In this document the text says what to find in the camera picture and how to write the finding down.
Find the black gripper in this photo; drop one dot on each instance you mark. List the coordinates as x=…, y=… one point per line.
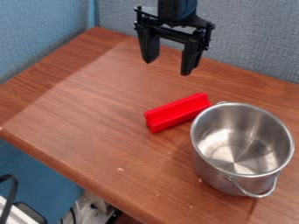
x=174, y=15

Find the stainless steel pot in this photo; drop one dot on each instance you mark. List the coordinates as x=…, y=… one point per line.
x=244, y=146

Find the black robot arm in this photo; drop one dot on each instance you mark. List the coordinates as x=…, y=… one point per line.
x=177, y=34

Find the red plastic block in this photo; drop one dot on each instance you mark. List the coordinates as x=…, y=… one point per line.
x=177, y=112

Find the white radiator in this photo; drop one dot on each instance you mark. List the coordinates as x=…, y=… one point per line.
x=25, y=215

